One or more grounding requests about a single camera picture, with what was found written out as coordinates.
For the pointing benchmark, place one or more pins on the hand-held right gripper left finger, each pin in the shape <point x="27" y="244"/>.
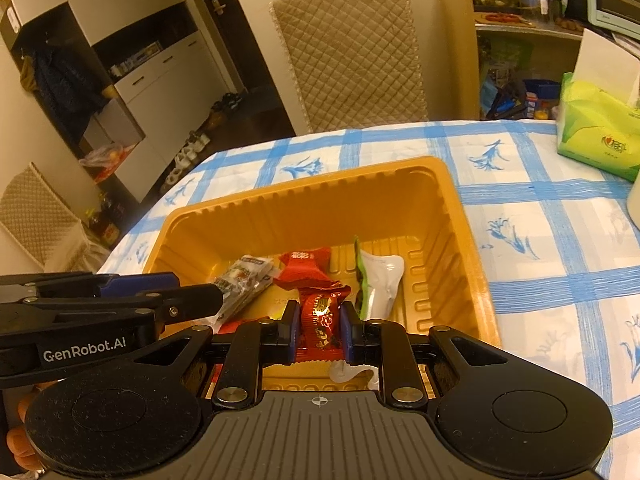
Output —
<point x="292" y="335"/>

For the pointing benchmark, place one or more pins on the green white snack packet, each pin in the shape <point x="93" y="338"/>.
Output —
<point x="377" y="280"/>

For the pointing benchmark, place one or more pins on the dark clear snack packet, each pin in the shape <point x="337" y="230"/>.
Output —
<point x="240" y="285"/>

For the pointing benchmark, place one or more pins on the orange ribbed plastic tray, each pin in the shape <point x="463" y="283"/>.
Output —
<point x="310" y="210"/>

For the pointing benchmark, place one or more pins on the white plastic bottle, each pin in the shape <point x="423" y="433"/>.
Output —
<point x="635" y="210"/>

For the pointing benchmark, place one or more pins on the beige quilted chair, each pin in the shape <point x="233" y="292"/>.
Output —
<point x="35" y="220"/>
<point x="350" y="60"/>

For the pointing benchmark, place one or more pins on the plastic bag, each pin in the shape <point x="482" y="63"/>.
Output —
<point x="107" y="157"/>

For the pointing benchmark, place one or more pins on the wooden shelf unit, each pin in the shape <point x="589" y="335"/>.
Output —
<point x="455" y="50"/>

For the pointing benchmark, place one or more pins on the person's left hand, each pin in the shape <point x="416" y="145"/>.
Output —
<point x="21" y="410"/>

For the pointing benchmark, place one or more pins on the red candy gold print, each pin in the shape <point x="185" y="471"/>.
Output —
<point x="320" y="327"/>

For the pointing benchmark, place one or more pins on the dark hanging jacket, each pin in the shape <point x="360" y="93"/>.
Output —
<point x="60" y="85"/>

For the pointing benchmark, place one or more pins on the green tissue pack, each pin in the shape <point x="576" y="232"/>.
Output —
<point x="595" y="130"/>

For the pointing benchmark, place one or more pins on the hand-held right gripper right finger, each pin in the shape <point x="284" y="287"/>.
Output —
<point x="350" y="335"/>

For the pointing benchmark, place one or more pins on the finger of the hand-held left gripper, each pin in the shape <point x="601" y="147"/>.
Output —
<point x="190" y="300"/>
<point x="135" y="282"/>

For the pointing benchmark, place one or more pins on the white cabinet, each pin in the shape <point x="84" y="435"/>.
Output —
<point x="165" y="80"/>

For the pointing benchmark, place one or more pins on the small red candy white print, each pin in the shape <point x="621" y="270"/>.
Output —
<point x="305" y="265"/>

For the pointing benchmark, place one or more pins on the row of shoes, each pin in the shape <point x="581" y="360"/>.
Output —
<point x="190" y="147"/>

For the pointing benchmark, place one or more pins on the white wrapper packet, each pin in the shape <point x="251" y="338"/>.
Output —
<point x="350" y="374"/>

